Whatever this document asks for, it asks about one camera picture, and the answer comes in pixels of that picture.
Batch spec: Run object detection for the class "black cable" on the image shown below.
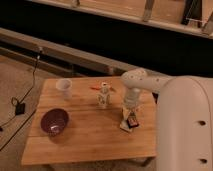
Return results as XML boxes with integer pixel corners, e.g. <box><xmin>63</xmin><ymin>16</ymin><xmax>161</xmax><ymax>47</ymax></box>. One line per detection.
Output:
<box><xmin>0</xmin><ymin>50</ymin><xmax>43</xmax><ymax>152</ymax></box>

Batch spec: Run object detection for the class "purple bowl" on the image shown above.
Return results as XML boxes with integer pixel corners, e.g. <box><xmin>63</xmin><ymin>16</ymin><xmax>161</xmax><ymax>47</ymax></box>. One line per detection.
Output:
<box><xmin>40</xmin><ymin>108</ymin><xmax>69</xmax><ymax>136</ymax></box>

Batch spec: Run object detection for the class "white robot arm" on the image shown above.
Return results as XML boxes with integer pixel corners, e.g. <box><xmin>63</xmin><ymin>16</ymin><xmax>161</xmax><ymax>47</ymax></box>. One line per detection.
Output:
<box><xmin>121</xmin><ymin>68</ymin><xmax>213</xmax><ymax>171</ymax></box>

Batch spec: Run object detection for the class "white paper cup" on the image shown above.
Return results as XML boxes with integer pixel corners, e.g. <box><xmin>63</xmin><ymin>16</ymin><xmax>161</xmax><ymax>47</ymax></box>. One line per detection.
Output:
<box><xmin>56</xmin><ymin>79</ymin><xmax>72</xmax><ymax>100</ymax></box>

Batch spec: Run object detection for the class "black power adapter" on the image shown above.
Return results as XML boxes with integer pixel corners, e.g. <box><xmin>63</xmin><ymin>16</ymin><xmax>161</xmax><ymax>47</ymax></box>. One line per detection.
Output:
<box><xmin>15</xmin><ymin>103</ymin><xmax>25</xmax><ymax>115</ymax></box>

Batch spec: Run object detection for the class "wooden table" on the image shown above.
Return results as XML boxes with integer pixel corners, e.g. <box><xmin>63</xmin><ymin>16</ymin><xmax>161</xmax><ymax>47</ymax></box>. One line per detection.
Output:
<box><xmin>22</xmin><ymin>77</ymin><xmax>156</xmax><ymax>165</ymax></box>

